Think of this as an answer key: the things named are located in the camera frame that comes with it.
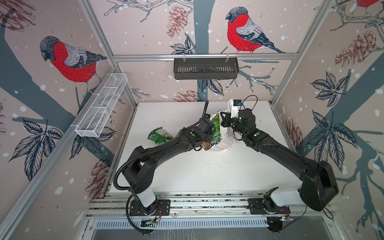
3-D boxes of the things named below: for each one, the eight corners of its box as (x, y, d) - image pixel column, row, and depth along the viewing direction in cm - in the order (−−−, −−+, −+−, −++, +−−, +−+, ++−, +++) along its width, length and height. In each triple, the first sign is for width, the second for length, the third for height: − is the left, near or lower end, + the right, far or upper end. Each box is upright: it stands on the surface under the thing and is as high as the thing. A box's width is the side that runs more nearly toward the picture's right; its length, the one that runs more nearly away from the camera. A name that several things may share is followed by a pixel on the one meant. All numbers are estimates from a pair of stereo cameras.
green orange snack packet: (148, 138, 103) (146, 134, 99) (161, 128, 109) (160, 124, 104) (159, 150, 97) (157, 146, 93) (172, 139, 103) (171, 135, 98)
